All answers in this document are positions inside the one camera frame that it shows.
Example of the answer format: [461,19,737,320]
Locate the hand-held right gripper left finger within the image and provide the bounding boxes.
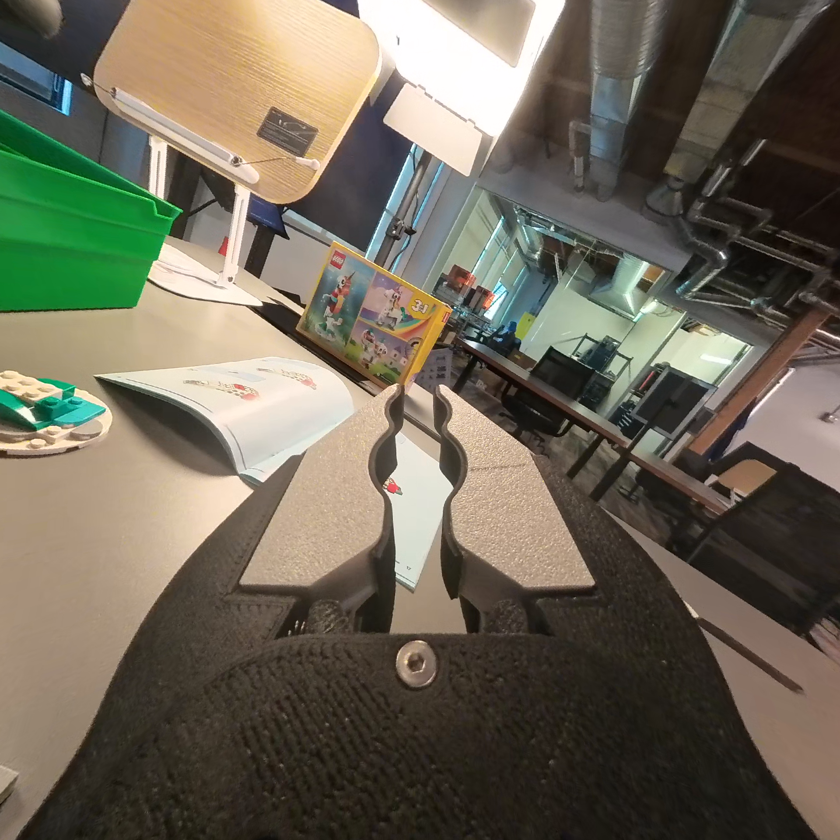
[239,385,403,589]

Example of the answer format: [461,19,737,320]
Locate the large dark screen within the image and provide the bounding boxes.
[0,0,421,277]

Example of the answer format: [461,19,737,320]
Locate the round white and teal lego base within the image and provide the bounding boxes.
[0,369,114,457]

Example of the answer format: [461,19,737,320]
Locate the silver round ventilation duct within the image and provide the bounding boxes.
[587,0,667,198]

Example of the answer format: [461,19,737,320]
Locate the black mesh office chair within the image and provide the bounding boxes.
[686,446,840,636]

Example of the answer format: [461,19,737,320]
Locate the bright white light panel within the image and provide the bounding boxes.
[357,0,567,177]

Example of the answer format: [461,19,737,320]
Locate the rectangular metal duct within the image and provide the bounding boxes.
[663,0,808,178]

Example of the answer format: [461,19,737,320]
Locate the green plastic bins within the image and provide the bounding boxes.
[0,108,183,312]

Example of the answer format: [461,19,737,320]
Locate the open light blue instruction booklet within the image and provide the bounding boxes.
[95,356,455,592]

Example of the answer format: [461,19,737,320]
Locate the black light stand pole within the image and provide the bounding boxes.
[384,147,447,271]

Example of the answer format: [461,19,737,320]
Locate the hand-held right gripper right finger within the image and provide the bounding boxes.
[433,385,597,601]

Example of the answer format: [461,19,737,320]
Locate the wooden book stand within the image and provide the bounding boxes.
[82,0,383,307]

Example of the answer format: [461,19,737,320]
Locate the long wooden desk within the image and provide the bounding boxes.
[456,338,735,519]

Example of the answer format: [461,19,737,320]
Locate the colourful yellow lego box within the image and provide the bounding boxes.
[295,241,454,389]

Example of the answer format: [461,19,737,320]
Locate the black monitor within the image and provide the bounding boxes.
[631,364,718,439]

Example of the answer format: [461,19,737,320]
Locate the wooden support post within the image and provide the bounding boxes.
[688,307,834,458]

